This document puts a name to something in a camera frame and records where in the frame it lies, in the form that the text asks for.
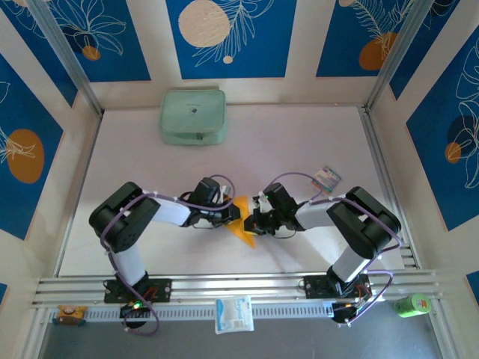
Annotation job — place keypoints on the orange paper sheet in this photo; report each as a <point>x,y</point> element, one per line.
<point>240,233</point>

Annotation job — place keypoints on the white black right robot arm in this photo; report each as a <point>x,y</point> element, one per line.
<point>363,224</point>

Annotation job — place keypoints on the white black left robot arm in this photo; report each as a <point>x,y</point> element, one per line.
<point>119,224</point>

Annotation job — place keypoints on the small blue printed packet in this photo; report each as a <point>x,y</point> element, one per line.
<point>327,179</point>

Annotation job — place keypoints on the mint green zip pouch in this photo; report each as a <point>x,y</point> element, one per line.
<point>192,112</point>

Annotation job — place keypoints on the white plastic mask packet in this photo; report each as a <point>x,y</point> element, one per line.
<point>234,314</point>

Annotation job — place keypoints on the black controller board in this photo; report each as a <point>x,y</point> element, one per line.
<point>127,312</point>
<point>342,316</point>

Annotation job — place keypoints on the green can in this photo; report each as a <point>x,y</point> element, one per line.
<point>411,306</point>

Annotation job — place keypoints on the small orange blue toy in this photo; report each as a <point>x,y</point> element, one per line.
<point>69,313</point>

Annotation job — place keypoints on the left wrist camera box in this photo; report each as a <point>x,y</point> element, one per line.
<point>226,194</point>

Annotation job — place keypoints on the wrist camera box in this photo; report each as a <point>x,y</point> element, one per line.
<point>226,194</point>
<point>263,203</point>

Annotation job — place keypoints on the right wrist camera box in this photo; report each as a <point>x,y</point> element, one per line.
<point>263,203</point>

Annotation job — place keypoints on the aluminium mounting rail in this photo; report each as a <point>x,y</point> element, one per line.
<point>239,284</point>

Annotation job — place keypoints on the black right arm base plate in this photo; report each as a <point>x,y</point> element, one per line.
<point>314,286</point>

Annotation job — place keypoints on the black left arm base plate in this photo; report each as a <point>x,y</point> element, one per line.
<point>166,288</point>

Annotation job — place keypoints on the aluminium side rail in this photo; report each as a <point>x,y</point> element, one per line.
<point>90,149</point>
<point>374,142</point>

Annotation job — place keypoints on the aluminium frame post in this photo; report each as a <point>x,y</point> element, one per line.
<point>67,56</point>
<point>396,52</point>

